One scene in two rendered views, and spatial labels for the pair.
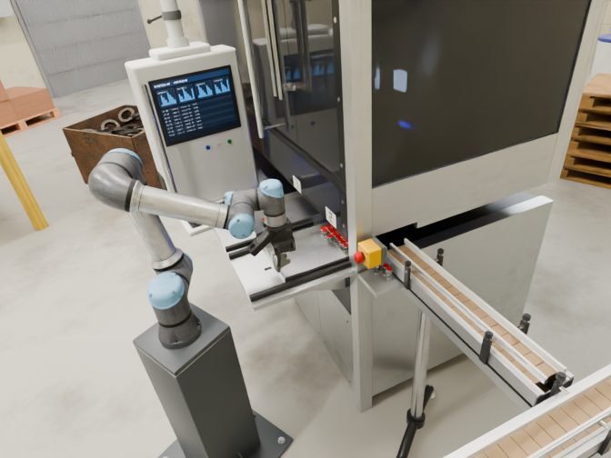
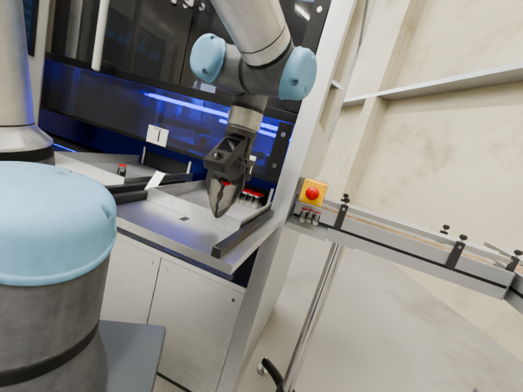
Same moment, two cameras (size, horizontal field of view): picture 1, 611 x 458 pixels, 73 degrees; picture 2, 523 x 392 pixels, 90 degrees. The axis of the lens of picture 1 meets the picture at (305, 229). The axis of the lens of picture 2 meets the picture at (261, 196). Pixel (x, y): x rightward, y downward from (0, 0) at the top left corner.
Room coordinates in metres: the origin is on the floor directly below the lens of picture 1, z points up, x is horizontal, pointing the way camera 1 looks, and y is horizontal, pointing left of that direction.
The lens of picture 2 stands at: (0.80, 0.55, 1.10)
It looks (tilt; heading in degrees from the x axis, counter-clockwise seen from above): 11 degrees down; 305
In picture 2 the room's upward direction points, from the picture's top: 16 degrees clockwise
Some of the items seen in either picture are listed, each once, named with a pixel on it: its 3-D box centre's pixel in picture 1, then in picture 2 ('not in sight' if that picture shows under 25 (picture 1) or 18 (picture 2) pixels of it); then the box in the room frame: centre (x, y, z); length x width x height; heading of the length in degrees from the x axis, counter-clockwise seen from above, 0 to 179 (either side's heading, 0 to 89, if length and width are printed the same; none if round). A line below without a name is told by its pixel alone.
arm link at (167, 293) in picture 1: (168, 296); (32, 248); (1.07, 0.48, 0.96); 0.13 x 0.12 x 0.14; 3
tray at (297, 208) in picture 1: (282, 213); (132, 169); (1.66, 0.10, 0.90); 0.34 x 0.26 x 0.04; 111
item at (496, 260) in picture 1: (345, 214); (128, 214); (2.33, -0.27, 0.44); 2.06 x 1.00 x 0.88; 21
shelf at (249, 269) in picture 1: (282, 240); (159, 194); (1.47, 0.11, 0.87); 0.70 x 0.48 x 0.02; 21
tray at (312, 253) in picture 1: (312, 249); (221, 200); (1.34, -0.02, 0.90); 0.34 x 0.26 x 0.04; 111
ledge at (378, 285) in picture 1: (383, 279); (307, 226); (1.15, -0.26, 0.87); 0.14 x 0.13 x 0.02; 111
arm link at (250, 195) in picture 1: (242, 204); (229, 68); (1.20, 0.20, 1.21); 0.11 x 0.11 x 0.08; 3
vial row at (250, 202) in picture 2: (336, 239); (235, 194); (1.38, -0.12, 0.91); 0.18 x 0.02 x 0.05; 21
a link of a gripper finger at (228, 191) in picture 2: (283, 263); (229, 201); (1.20, 0.09, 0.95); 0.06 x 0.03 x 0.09; 111
